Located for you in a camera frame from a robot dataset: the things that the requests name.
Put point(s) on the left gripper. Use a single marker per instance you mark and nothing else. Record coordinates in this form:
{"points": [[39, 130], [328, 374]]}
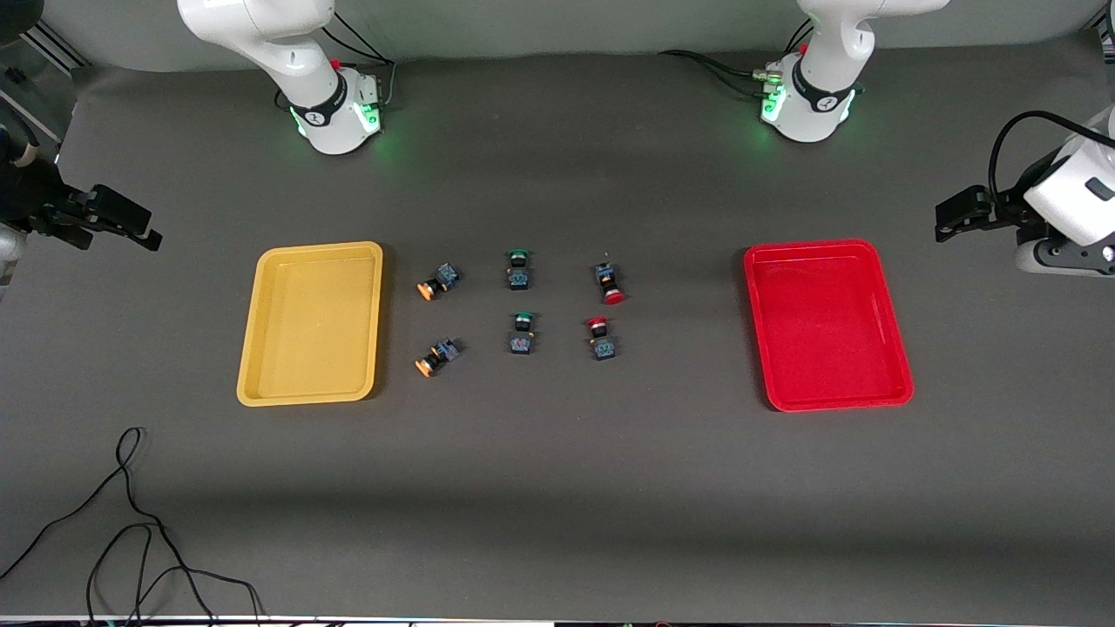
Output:
{"points": [[1003, 212]]}

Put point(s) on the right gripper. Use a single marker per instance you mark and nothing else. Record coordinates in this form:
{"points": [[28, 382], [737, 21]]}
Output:
{"points": [[43, 206]]}

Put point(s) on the yellow push button switch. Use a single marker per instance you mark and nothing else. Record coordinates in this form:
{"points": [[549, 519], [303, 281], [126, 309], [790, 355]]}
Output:
{"points": [[440, 280], [438, 355]]}

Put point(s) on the red push button switch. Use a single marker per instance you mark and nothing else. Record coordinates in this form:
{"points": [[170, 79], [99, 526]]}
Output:
{"points": [[601, 340], [610, 280]]}

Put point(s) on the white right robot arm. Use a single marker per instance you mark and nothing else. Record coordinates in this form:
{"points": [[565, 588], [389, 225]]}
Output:
{"points": [[296, 52]]}

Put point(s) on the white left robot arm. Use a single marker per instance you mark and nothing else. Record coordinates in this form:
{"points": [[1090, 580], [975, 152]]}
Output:
{"points": [[819, 78]]}

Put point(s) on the red plastic tray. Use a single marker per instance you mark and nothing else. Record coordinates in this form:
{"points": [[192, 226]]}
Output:
{"points": [[827, 324]]}

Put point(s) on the yellow plastic tray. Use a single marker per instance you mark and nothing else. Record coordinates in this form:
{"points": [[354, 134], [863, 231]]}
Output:
{"points": [[309, 324]]}

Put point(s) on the aluminium frame profile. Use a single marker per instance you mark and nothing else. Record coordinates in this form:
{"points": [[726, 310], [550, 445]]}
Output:
{"points": [[52, 45]]}

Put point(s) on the green push button switch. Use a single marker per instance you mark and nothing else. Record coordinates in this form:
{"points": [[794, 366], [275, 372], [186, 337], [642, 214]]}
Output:
{"points": [[522, 335], [519, 272]]}

